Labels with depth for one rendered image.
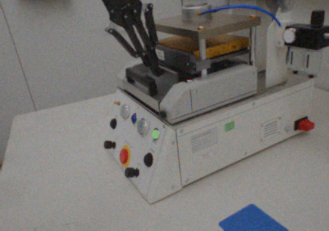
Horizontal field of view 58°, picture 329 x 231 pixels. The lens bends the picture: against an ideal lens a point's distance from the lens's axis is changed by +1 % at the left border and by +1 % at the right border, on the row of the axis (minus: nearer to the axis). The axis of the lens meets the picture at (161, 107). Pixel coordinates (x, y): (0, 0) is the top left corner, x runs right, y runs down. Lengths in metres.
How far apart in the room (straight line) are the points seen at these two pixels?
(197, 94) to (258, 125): 0.22
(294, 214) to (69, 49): 1.82
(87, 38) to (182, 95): 1.61
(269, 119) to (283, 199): 0.22
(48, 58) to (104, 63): 0.39
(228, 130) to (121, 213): 0.32
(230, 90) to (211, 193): 0.25
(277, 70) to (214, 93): 0.21
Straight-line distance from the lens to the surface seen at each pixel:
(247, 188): 0.75
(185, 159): 0.70
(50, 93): 2.27
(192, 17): 0.78
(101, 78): 2.27
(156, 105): 0.69
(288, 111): 0.89
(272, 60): 0.81
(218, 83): 0.69
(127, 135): 0.82
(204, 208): 0.70
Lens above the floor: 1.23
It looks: 24 degrees down
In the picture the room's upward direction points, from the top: 7 degrees counter-clockwise
